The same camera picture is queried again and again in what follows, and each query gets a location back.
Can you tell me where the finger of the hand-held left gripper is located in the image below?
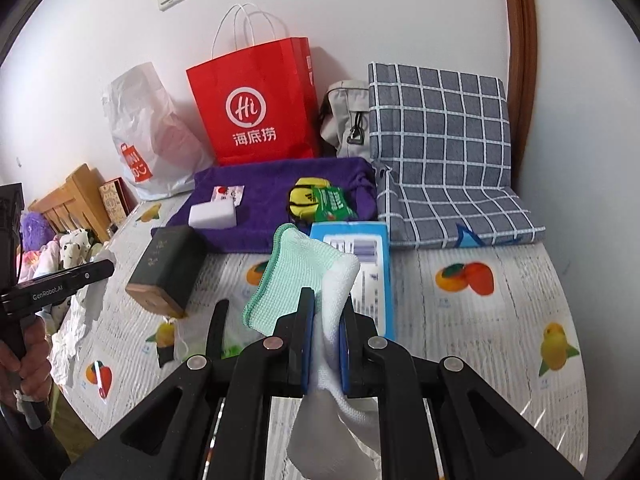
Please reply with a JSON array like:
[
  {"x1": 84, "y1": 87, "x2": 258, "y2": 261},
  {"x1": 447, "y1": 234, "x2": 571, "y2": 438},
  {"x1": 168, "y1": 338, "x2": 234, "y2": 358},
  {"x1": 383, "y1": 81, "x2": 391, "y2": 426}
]
[{"x1": 61, "y1": 258, "x2": 116, "y2": 294}]

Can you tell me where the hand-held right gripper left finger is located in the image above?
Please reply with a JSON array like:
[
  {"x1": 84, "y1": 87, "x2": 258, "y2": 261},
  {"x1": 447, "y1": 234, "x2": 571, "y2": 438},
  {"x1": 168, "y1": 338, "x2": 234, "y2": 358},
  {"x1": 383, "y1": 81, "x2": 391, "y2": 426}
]
[{"x1": 60, "y1": 287, "x2": 317, "y2": 480}]

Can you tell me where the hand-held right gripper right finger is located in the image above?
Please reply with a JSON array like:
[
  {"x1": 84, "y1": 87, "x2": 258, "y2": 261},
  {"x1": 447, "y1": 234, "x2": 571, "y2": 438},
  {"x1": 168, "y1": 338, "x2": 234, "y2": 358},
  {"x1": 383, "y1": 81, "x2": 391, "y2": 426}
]
[{"x1": 337, "y1": 305, "x2": 586, "y2": 480}]

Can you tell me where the blue tissue pack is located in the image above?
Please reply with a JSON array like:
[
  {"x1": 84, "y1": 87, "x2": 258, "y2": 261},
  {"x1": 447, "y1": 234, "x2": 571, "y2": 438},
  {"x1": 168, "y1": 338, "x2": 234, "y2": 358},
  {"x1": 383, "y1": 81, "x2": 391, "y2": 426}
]
[{"x1": 309, "y1": 220, "x2": 396, "y2": 344}]

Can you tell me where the white and green knit glove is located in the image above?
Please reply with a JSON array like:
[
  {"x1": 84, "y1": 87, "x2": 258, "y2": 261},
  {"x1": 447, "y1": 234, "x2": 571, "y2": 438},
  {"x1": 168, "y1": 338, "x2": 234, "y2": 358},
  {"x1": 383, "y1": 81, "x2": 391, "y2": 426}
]
[{"x1": 242, "y1": 223, "x2": 382, "y2": 480}]

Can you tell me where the dark green box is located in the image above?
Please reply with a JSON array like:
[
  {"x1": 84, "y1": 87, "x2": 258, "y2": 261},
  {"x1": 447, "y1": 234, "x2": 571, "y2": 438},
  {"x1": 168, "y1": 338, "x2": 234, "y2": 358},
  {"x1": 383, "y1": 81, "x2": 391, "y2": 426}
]
[{"x1": 124, "y1": 224, "x2": 207, "y2": 319}]

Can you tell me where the clear plastic bag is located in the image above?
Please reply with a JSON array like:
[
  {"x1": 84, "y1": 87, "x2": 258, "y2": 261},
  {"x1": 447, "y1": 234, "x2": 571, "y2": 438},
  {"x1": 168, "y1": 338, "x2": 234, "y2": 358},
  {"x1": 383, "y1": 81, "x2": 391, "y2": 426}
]
[{"x1": 156, "y1": 305, "x2": 241, "y2": 368}]

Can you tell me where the white sponge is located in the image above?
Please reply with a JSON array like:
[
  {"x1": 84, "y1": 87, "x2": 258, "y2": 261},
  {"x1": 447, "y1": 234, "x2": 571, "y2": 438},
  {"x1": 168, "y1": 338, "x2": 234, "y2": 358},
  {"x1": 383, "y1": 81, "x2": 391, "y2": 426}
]
[{"x1": 188, "y1": 201, "x2": 239, "y2": 230}]

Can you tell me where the green packet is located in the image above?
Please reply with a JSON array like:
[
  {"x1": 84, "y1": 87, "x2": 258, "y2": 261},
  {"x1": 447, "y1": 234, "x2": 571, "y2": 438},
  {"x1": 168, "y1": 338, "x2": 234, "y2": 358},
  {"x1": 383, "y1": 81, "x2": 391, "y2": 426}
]
[{"x1": 314, "y1": 185, "x2": 359, "y2": 222}]

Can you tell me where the yellow and black pouch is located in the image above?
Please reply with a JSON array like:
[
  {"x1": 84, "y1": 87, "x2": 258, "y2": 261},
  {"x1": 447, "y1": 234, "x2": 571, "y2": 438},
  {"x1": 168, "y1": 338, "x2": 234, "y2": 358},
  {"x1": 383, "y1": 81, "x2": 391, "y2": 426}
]
[{"x1": 284, "y1": 176, "x2": 332, "y2": 223}]

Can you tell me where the white packet with red print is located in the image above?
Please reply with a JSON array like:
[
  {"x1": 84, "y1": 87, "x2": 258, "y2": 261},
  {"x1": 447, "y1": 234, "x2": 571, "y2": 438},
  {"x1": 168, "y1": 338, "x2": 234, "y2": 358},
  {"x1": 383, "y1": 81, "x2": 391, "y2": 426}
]
[{"x1": 211, "y1": 185, "x2": 246, "y2": 207}]

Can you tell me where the person's left hand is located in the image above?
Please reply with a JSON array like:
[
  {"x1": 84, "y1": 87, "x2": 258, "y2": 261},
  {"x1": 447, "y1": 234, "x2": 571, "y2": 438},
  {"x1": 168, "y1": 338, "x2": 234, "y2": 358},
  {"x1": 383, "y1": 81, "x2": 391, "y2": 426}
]
[{"x1": 17, "y1": 324, "x2": 55, "y2": 404}]

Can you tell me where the pink cloth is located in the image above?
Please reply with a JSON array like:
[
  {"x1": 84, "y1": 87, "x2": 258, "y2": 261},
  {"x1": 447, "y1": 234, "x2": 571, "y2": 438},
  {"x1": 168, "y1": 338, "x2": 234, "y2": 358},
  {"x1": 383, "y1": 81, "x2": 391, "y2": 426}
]
[{"x1": 30, "y1": 242, "x2": 61, "y2": 281}]

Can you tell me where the crumpled white plastic sheet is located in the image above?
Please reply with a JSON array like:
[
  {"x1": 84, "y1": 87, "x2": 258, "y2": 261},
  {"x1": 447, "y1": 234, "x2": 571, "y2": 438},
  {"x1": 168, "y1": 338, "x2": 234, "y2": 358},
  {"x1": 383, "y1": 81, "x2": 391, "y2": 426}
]
[{"x1": 47, "y1": 260, "x2": 109, "y2": 396}]

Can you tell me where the purple plush toy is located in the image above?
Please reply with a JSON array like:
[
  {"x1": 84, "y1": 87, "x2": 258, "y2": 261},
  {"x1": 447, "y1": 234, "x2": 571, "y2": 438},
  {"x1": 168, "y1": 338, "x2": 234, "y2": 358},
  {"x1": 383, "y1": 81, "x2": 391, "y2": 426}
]
[{"x1": 20, "y1": 211, "x2": 56, "y2": 251}]

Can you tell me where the patterned brown box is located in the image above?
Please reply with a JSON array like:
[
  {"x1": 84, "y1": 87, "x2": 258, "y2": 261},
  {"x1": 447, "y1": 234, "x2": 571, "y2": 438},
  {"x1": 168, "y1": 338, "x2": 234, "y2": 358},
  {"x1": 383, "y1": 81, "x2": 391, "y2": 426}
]
[{"x1": 98, "y1": 178, "x2": 139, "y2": 226}]

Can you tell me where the wooden headboard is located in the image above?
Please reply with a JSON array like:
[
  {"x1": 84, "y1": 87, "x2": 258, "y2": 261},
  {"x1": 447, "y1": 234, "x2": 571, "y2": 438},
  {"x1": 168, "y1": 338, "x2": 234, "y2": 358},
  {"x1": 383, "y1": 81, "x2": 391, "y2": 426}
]
[{"x1": 27, "y1": 162, "x2": 114, "y2": 244}]

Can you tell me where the fruit print tablecloth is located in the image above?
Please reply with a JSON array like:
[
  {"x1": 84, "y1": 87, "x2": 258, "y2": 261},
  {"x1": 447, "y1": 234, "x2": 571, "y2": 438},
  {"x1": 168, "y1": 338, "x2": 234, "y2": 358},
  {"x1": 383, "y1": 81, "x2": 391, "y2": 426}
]
[{"x1": 47, "y1": 200, "x2": 587, "y2": 480}]

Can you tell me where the purple towel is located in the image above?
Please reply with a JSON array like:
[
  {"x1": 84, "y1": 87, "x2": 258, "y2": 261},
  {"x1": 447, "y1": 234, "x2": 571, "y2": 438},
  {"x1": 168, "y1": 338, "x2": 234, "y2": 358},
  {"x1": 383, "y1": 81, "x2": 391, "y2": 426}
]
[{"x1": 151, "y1": 156, "x2": 377, "y2": 255}]

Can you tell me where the white plastic shopping bag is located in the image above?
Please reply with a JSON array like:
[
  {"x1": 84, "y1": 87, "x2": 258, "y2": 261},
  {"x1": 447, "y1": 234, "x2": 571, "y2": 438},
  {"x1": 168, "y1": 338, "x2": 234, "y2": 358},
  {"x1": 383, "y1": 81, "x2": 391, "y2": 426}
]
[{"x1": 101, "y1": 62, "x2": 216, "y2": 202}]

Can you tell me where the grey canvas bag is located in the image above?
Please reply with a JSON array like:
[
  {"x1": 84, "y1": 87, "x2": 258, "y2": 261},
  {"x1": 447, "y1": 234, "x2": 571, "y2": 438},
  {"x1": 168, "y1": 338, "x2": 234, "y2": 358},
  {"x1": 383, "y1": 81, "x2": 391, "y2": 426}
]
[{"x1": 318, "y1": 79, "x2": 374, "y2": 160}]

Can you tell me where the grey checked cushion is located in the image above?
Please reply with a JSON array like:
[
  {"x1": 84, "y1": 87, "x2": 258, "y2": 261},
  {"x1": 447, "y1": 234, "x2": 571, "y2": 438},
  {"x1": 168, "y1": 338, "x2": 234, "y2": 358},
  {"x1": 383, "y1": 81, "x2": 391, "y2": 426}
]
[{"x1": 367, "y1": 62, "x2": 547, "y2": 251}]

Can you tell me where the red paper shopping bag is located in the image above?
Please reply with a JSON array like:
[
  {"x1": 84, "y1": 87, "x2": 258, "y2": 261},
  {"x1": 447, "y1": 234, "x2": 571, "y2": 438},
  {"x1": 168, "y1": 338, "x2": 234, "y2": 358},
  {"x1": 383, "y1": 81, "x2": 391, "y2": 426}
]
[{"x1": 186, "y1": 3, "x2": 321, "y2": 167}]

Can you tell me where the brown wooden door frame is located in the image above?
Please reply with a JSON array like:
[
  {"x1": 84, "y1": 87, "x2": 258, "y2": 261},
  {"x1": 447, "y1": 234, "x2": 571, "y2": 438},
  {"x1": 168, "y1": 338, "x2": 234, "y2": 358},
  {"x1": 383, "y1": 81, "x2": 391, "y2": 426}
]
[{"x1": 500, "y1": 0, "x2": 539, "y2": 181}]

